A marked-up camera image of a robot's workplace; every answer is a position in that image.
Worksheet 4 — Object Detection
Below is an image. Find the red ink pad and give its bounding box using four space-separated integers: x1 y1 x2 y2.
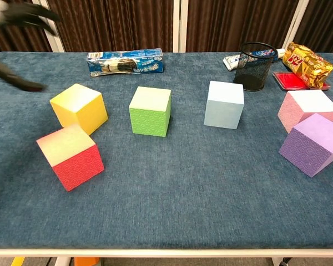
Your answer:
272 71 331 91

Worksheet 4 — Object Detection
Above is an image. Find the orange object under table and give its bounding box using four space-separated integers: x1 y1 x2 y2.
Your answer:
74 257 100 266

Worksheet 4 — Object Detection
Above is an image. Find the white blue toothpaste tube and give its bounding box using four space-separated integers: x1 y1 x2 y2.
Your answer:
223 47 286 72

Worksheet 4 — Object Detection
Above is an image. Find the green foam cube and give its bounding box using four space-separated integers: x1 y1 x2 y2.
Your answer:
128 86 172 138

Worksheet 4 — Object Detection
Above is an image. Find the purple foam cube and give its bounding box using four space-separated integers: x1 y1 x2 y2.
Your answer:
278 112 333 178

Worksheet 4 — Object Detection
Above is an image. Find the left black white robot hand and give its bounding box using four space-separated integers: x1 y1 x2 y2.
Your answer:
0 0 62 92

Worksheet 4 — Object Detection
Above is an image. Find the white partition post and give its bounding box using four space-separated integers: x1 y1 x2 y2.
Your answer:
282 0 310 50
173 0 189 53
32 0 65 53

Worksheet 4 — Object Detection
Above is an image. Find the dark brown pleated curtain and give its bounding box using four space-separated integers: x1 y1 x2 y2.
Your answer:
47 0 175 53
0 0 52 53
294 0 333 53
185 0 299 53

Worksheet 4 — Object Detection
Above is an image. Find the red foam cube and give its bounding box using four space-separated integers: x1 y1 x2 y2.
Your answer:
36 124 105 192

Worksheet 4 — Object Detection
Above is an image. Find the light blue foam cube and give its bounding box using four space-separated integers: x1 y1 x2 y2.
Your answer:
204 80 245 130

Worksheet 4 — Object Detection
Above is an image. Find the blue cookie package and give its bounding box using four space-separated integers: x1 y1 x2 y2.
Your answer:
86 48 165 78

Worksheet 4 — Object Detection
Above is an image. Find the yellow foam cube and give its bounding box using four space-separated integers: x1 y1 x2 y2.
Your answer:
49 83 109 136

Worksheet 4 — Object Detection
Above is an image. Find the gold snack package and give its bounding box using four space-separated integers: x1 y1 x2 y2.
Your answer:
282 42 333 89

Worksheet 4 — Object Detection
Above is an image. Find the black mesh pen cup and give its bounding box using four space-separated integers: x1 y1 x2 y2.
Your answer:
233 42 279 92

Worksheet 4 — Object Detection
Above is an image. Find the pink foam cube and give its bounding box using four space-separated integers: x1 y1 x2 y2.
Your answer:
277 89 333 134

